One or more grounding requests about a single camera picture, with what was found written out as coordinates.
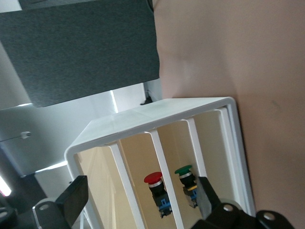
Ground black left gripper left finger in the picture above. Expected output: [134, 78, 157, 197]
[32, 175, 89, 229]

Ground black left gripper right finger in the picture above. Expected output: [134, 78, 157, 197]
[194, 176, 257, 229]

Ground red mushroom push button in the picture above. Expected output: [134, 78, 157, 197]
[143, 171, 173, 219]

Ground green mushroom push button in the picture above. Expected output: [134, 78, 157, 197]
[174, 164, 199, 208]

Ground dark grey divider panel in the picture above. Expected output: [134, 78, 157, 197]
[0, 0, 161, 108]

